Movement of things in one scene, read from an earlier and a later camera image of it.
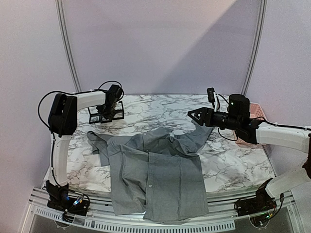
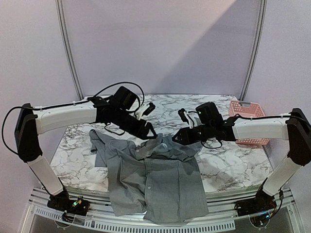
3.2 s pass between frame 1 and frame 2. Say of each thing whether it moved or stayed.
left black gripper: moved
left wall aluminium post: stayed
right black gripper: moved
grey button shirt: stayed
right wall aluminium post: stayed
